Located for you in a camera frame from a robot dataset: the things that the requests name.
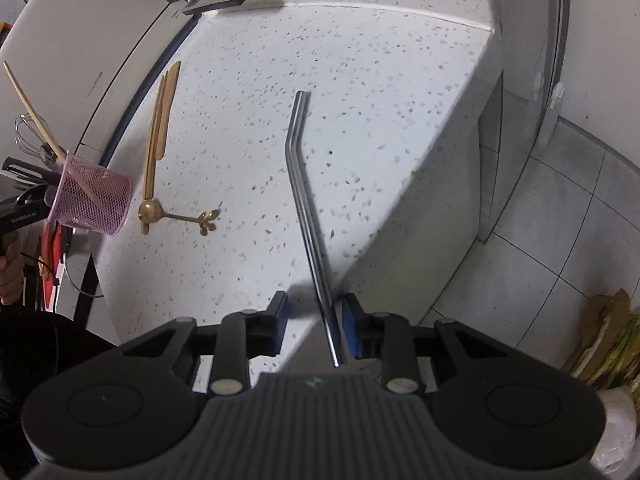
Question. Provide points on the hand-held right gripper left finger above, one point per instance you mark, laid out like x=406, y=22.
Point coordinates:
x=279, y=322

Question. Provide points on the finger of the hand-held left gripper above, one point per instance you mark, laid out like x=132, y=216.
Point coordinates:
x=37, y=194

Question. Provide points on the metal door frame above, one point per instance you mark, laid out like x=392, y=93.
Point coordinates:
x=552, y=60

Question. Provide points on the bent metal straw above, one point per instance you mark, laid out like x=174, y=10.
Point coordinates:
x=305, y=210

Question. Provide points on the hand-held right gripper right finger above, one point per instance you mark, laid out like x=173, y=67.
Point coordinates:
x=352, y=327

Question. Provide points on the pink mesh utensil cup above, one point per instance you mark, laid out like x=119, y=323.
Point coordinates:
x=92, y=200

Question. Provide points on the white plastic bag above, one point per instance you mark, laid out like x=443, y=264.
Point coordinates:
x=620, y=430

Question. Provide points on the red flat object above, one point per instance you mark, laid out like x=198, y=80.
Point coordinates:
x=52, y=265

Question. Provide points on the white countertop appliance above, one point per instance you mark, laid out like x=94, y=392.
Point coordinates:
x=75, y=45

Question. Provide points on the metal whisk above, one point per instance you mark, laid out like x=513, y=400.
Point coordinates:
x=45, y=151

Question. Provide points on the cardboard pieces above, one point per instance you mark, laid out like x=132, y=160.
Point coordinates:
x=605, y=335

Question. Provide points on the person's left hand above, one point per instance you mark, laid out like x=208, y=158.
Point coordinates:
x=10, y=275

